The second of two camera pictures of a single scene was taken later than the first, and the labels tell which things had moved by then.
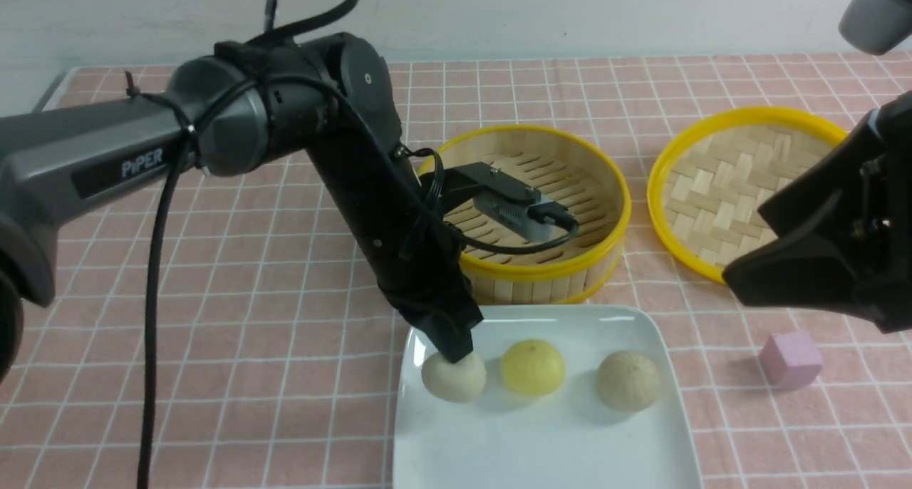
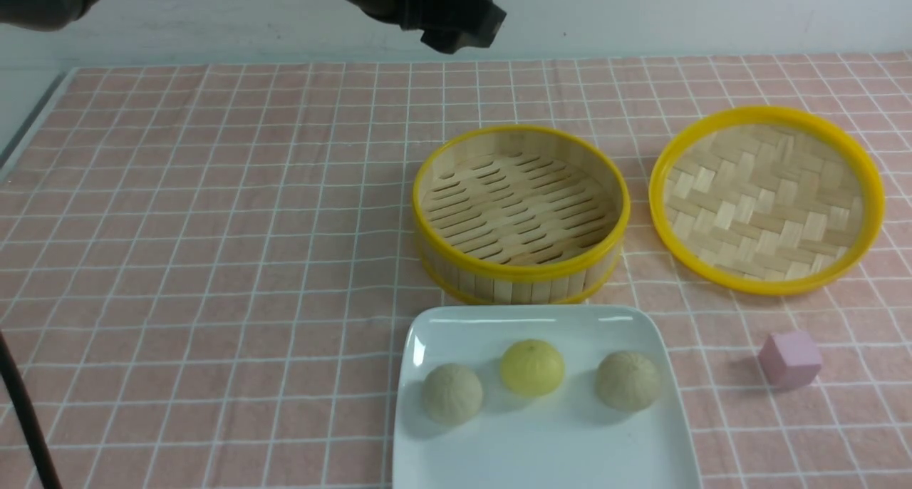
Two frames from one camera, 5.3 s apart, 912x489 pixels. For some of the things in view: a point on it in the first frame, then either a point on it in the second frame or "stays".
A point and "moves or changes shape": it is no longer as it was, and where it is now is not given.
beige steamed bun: x=460 y=382 moves or changes shape
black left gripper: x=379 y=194 -> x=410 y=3
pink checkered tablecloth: x=276 y=354 stays
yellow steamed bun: x=533 y=367 stays
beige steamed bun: x=627 y=381 stays
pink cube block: x=791 y=361 stays
